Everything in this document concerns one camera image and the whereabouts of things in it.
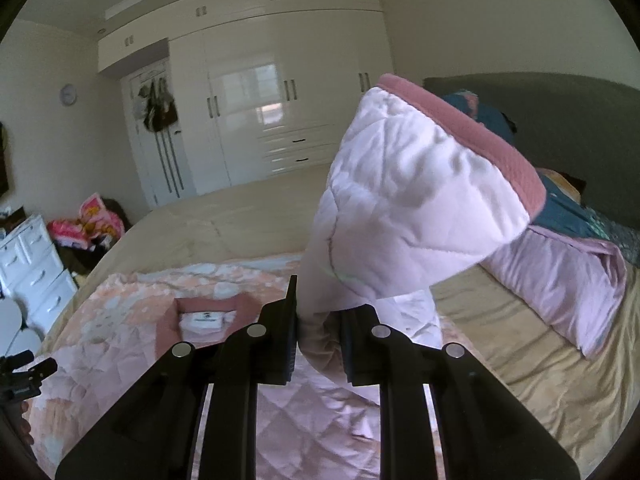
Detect round wall clock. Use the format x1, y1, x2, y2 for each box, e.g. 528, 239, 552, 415
58, 84, 77, 106

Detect peach patterned quilt blanket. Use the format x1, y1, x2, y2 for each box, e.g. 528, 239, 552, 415
27, 254, 380, 479

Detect pink cartoon blanket pile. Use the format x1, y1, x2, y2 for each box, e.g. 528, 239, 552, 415
47, 193, 125, 250

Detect teal and pink duvet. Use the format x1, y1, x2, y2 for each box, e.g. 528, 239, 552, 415
439, 89, 640, 361

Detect white glossy wardrobe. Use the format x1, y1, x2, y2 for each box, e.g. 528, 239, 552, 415
98, 0, 393, 194

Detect dark green headboard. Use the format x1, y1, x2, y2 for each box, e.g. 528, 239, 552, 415
423, 73, 640, 229

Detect pink quilted jacket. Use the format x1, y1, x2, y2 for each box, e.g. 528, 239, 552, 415
154, 72, 548, 480

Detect white bedroom door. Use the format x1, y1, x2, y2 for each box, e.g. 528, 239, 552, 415
120, 58, 195, 209

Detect white drawer chest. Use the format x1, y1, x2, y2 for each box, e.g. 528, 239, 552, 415
1, 216, 77, 336

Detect tan bed sheet mattress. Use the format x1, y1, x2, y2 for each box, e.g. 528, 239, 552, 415
41, 167, 639, 476

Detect bags hanging on door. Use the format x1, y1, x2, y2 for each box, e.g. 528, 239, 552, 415
138, 76, 178, 133

